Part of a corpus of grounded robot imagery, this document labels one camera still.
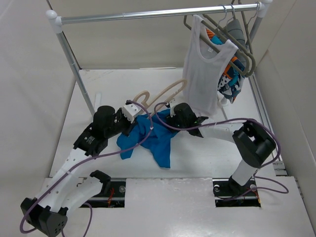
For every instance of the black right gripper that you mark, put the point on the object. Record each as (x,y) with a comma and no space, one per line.
(170,119)

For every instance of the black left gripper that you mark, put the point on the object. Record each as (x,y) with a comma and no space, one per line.
(129,125)

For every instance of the beige wooden hanger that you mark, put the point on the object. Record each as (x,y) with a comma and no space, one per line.
(176,87)

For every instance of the blue t shirt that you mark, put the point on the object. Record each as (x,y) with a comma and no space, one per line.
(158,142)

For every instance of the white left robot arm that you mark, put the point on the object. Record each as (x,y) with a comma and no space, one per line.
(75,182)

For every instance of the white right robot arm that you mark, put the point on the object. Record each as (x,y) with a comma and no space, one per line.
(253,142)

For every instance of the grey hanger with patterned garment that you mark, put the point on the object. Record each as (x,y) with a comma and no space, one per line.
(233,9)

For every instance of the grey hanger with tank top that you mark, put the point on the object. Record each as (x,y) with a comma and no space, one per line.
(246,55)

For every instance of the grey rear hanger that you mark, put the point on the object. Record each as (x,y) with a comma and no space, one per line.
(248,43)

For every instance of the white tank top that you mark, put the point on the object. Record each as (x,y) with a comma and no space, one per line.
(204,64)

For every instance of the colourful patterned garment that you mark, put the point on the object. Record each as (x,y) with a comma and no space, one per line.
(230,82)

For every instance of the grey garment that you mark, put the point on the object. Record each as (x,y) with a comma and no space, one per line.
(235,30)

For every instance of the silver clothes rack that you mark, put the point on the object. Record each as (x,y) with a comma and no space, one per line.
(57,22)

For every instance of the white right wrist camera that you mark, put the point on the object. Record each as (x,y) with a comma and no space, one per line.
(171,104)

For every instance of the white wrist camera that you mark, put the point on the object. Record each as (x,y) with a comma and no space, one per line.
(171,104)
(131,111)

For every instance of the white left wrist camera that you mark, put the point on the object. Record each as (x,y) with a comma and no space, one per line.
(131,111)

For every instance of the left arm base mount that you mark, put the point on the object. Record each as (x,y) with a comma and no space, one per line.
(112,196)

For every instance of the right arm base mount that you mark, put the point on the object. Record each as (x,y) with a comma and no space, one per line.
(226,195)

